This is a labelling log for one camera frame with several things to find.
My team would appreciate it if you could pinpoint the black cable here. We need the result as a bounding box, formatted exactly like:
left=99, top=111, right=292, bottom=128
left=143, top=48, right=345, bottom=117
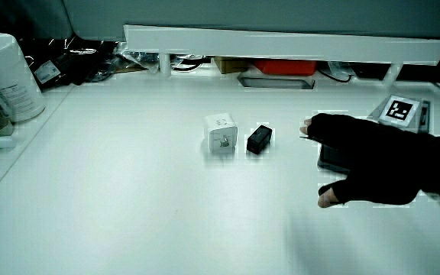
left=318, top=67, right=354, bottom=84

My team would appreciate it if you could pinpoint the white cube power socket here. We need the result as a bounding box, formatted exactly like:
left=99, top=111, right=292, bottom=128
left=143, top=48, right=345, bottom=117
left=203, top=112, right=239, bottom=155

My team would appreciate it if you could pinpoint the black plastic bag pile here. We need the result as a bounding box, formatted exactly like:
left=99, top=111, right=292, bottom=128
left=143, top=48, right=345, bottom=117
left=24, top=34, right=149, bottom=92

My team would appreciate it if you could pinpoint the brown cardboard box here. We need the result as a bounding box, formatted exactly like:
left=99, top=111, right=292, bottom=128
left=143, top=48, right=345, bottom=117
left=213, top=56, right=251, bottom=75

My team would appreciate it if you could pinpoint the white desk shelf riser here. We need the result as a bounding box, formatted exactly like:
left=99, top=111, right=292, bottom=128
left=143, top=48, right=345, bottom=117
left=123, top=24, right=440, bottom=86

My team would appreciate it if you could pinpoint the red box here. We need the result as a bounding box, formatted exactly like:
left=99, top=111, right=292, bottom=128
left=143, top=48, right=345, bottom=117
left=251, top=59, right=318, bottom=76

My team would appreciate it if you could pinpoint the person's right hand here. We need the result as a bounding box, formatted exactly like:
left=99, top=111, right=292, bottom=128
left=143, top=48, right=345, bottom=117
left=299, top=94, right=440, bottom=209

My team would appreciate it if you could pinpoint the clear plastic bag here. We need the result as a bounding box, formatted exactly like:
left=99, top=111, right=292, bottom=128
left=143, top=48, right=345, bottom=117
left=115, top=40, right=160, bottom=74

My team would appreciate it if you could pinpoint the grey flat tray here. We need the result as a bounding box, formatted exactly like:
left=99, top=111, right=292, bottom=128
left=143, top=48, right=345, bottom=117
left=238, top=73, right=316, bottom=91

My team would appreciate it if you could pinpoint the dark grey battery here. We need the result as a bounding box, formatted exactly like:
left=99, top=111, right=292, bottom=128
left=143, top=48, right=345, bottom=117
left=316, top=143, right=351, bottom=176

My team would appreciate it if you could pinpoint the black charger block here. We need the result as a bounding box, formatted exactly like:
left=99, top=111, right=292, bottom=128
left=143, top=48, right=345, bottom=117
left=246, top=125, right=273, bottom=155

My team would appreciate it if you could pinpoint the white cylindrical container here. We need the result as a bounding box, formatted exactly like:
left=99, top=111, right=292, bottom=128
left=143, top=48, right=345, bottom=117
left=0, top=32, right=47, bottom=124

